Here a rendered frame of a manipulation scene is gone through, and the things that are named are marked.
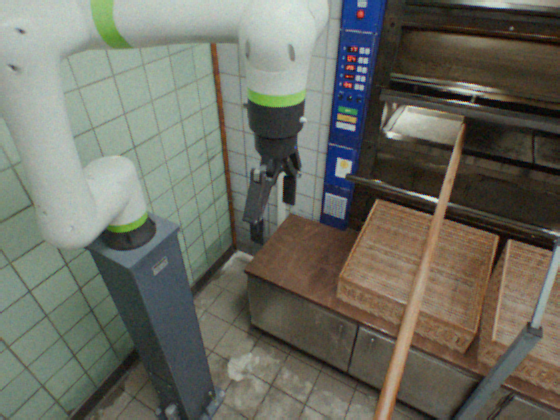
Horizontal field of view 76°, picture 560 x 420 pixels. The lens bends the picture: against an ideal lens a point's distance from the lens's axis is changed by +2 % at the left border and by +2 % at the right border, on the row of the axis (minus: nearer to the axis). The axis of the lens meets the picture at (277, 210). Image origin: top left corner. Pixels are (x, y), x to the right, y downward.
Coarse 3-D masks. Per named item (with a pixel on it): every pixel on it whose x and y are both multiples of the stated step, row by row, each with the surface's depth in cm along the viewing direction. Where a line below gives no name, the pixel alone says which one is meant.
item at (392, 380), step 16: (464, 128) 159; (448, 176) 130; (448, 192) 123; (432, 224) 111; (432, 240) 104; (432, 256) 101; (416, 272) 97; (416, 288) 91; (416, 304) 87; (400, 336) 81; (400, 352) 78; (400, 368) 75; (384, 384) 73; (384, 400) 70; (384, 416) 68
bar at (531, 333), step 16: (352, 176) 137; (400, 192) 130; (416, 192) 128; (448, 208) 124; (464, 208) 122; (512, 224) 116; (528, 224) 115; (544, 288) 111; (544, 304) 111; (528, 336) 110; (512, 352) 117; (528, 352) 114; (496, 368) 126; (512, 368) 121; (480, 384) 137; (496, 384) 129; (480, 400) 138; (464, 416) 148
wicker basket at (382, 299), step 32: (416, 224) 173; (448, 224) 166; (352, 256) 161; (384, 256) 183; (416, 256) 178; (448, 256) 170; (480, 256) 163; (352, 288) 155; (384, 288) 167; (448, 288) 168; (480, 288) 151; (416, 320) 154; (448, 320) 154
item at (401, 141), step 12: (384, 132) 164; (396, 144) 160; (408, 144) 157; (420, 144) 155; (432, 144) 155; (444, 144) 155; (444, 156) 152; (468, 156) 148; (480, 156) 147; (492, 156) 147; (492, 168) 146; (504, 168) 143; (516, 168) 141; (528, 168) 139; (540, 168) 139; (552, 168) 139; (540, 180) 139; (552, 180) 137
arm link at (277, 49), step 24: (264, 0) 45; (288, 0) 45; (312, 0) 52; (240, 24) 48; (264, 24) 45; (288, 24) 45; (312, 24) 47; (264, 48) 46; (288, 48) 47; (312, 48) 49; (264, 72) 49; (288, 72) 49; (264, 96) 52; (288, 96) 52
